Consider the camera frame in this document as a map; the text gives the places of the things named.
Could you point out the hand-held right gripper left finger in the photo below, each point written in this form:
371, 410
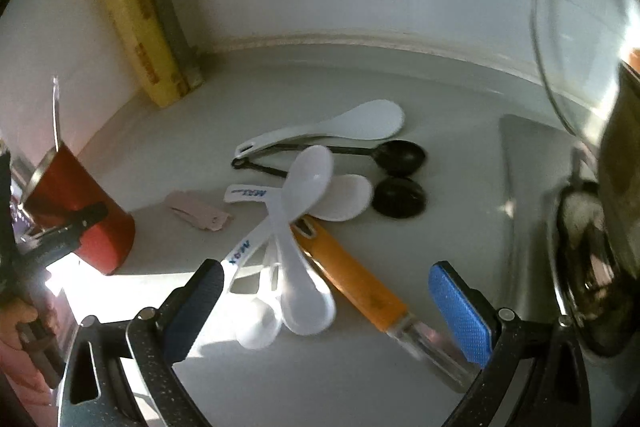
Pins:
200, 302

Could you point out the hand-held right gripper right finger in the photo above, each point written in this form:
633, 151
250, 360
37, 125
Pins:
460, 312

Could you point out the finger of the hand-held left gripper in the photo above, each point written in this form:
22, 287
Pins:
85, 217

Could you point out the red cup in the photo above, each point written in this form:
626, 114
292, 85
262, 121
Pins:
107, 249

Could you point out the white plastic spoon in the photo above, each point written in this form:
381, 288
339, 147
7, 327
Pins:
255, 332
305, 307

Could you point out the black spoon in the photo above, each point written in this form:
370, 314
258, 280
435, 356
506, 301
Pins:
405, 157
400, 202

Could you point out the white paddle with blue print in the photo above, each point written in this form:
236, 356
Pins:
350, 199
310, 177

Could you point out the white textured rice paddle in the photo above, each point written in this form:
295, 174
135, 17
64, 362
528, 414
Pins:
370, 117

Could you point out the person's left hand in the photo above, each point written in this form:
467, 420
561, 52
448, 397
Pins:
15, 316

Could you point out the pink paper tag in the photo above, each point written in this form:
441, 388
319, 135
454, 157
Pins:
200, 212

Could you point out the stainless steel pot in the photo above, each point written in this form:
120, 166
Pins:
580, 257

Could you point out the yellow cling film roll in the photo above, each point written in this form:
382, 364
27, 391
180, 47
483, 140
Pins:
130, 7

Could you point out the glass pot lid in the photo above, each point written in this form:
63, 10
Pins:
575, 32

